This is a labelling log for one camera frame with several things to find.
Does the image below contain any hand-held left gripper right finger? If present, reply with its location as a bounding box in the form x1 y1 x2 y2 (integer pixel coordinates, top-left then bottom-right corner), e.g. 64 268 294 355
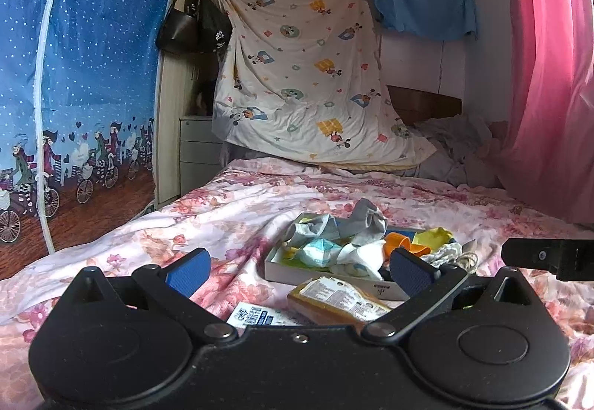
361 247 541 343

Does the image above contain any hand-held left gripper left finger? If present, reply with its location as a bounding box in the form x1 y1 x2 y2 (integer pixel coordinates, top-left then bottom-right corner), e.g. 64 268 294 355
65 247 239 342

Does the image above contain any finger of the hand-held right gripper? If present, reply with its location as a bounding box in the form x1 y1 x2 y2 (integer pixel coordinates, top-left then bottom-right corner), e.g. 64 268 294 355
502 237 562 275

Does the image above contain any grey drawstring pouch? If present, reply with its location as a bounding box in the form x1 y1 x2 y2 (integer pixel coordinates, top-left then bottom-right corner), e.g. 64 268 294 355
424 238 479 274

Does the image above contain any yellow cloth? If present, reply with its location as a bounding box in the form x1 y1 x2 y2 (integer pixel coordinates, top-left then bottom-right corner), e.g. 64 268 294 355
415 227 458 253

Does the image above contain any white cloth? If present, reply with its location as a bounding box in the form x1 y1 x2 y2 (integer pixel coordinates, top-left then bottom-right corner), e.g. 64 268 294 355
332 243 388 278

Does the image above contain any grey sock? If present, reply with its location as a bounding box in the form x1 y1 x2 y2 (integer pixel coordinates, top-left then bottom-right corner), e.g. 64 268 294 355
339 199 389 248

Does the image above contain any shallow box with painted lining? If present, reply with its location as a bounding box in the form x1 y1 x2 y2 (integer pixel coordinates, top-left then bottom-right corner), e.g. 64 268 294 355
264 213 446 302

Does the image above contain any blue face mask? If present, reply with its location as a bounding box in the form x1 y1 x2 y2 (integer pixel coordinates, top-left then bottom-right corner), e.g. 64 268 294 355
297 237 346 269

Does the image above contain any pink floral bed sheet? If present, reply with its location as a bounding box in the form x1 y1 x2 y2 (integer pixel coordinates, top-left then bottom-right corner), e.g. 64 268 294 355
0 157 594 392

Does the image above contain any orange snack packet white label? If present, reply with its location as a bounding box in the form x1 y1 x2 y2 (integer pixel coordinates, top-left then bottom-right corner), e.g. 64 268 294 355
287 275 395 327

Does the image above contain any small blue white packet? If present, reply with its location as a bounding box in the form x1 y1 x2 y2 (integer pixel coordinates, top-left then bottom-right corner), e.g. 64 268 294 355
227 302 298 329

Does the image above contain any white drawer cabinet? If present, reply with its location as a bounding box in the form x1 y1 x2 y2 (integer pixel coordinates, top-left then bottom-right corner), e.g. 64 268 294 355
179 115 228 200

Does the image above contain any grey crumpled blanket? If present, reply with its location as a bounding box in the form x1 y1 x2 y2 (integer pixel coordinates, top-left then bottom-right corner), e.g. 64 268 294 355
408 115 511 188

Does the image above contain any beige wooden wardrobe panel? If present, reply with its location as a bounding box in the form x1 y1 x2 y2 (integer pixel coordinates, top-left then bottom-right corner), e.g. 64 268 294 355
153 0 196 209

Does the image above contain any brown wooden headboard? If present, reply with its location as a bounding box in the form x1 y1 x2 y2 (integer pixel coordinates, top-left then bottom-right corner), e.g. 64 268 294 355
386 85 463 125

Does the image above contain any pink curtain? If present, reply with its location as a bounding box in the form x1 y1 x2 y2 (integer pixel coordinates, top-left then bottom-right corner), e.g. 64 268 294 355
499 0 594 225

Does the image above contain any cartoon print pillow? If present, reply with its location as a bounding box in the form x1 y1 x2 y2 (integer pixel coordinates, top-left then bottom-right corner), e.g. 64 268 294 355
206 0 437 170

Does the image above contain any black bag with white print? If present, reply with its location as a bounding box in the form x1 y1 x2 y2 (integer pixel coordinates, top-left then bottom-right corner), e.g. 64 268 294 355
195 0 233 55

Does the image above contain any plain black handbag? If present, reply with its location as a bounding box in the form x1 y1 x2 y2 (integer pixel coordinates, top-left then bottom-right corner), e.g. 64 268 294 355
155 0 200 55

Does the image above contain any blue bicycle print curtain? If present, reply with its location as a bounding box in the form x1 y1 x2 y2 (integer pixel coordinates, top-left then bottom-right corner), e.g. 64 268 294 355
0 0 179 253

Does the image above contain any blue hanging cloth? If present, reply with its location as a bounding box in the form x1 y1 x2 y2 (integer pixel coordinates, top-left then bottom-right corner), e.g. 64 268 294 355
369 0 479 42

